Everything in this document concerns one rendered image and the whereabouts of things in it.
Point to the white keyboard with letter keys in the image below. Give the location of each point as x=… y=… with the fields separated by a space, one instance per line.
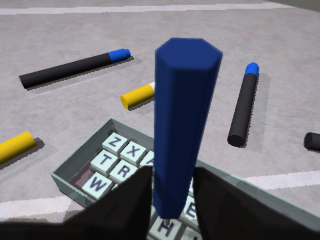
x=116 y=150

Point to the dark blue stylus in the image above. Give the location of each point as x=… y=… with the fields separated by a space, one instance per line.
x=186 y=71

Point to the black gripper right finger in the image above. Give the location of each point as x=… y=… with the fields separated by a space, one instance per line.
x=225 y=212

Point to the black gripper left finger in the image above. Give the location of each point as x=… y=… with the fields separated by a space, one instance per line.
x=122 y=214

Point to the black pen with blue cap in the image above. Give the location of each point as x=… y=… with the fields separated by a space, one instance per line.
x=73 y=68
x=240 y=121
x=312 y=141

